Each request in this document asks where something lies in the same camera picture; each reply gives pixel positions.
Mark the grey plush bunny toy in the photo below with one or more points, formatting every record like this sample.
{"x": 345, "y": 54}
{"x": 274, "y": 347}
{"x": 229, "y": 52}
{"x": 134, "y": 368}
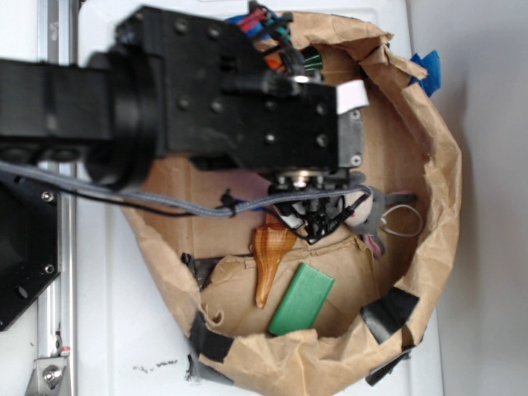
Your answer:
{"x": 367, "y": 216}

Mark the brown spiral seashell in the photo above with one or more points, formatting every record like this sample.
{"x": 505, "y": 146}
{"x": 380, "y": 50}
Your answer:
{"x": 271, "y": 241}

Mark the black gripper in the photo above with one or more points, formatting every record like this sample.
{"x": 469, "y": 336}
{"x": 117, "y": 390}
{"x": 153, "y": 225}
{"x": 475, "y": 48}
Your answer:
{"x": 224, "y": 108}

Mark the green rectangular block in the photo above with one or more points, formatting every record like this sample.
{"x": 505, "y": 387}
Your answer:
{"x": 302, "y": 301}

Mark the orange toy carrot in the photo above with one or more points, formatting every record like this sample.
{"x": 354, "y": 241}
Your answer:
{"x": 277, "y": 58}

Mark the brown paper bag bin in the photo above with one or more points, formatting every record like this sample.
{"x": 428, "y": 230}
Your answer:
{"x": 377, "y": 307}

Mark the white plastic tray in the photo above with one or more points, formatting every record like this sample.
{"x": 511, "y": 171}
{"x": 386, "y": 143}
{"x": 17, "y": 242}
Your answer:
{"x": 127, "y": 341}

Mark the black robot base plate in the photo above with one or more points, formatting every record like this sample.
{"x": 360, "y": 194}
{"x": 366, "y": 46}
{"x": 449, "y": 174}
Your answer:
{"x": 29, "y": 244}

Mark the aluminium frame rail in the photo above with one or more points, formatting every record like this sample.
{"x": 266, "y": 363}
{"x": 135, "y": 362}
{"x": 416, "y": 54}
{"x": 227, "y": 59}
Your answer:
{"x": 57, "y": 28}

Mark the metal corner bracket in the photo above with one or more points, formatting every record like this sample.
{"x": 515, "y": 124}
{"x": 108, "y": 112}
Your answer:
{"x": 50, "y": 377}

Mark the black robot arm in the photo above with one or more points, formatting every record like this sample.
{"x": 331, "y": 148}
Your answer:
{"x": 104, "y": 115}

